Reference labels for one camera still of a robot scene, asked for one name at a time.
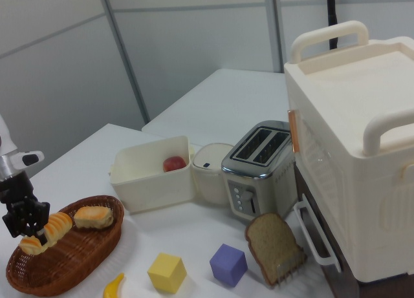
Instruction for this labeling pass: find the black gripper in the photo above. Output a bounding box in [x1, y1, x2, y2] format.
[0, 171, 51, 248]

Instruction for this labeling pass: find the orange striped bread roll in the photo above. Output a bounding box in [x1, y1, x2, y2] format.
[18, 211, 74, 257]

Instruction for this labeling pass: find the brown wicker basket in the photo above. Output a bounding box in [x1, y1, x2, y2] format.
[5, 195, 125, 297]

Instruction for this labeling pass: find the brown bread slice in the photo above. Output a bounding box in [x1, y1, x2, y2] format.
[244, 212, 305, 286]

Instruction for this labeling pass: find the golden square bun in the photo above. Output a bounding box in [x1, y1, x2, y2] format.
[73, 206, 115, 231]

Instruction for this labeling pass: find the yellow banana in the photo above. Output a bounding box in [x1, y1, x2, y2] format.
[102, 272, 125, 298]

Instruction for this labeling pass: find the cream square plastic container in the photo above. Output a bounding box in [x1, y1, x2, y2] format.
[109, 135, 197, 214]

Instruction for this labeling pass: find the yellow foam cube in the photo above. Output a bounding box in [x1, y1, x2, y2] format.
[147, 252, 188, 294]

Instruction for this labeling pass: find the red apple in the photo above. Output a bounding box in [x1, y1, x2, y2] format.
[162, 155, 188, 173]

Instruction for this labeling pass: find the small white lidded container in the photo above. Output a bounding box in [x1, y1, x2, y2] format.
[191, 142, 235, 206]

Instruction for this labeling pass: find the purple foam cube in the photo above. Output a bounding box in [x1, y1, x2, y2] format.
[209, 243, 249, 287]

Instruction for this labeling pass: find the chrome two-slot toaster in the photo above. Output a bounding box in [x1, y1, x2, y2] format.
[221, 120, 299, 225]

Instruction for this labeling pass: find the dark brown appliance base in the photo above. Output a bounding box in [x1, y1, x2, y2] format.
[292, 162, 360, 298]

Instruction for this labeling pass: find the cream plastic appliance housing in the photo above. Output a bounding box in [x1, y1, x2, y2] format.
[283, 19, 414, 284]

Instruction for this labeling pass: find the black vertical pole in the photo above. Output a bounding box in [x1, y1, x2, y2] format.
[324, 0, 341, 50]

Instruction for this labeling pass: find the white wire drawer handle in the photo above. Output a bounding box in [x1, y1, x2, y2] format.
[292, 200, 342, 275]

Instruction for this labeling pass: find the copper door handle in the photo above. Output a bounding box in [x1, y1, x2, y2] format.
[287, 109, 300, 154]

